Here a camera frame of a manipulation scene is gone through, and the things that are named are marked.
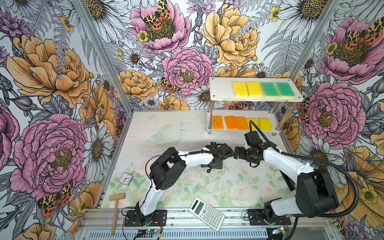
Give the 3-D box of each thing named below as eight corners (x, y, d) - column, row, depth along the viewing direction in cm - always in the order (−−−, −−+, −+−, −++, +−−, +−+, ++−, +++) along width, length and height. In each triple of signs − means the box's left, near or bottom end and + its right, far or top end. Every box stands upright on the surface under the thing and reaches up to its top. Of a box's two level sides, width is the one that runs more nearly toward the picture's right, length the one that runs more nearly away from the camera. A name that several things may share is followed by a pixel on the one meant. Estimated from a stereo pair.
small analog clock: (118, 183, 87) (117, 181, 85) (124, 173, 91) (122, 171, 89) (129, 185, 86) (127, 184, 84) (134, 175, 90) (133, 174, 88)
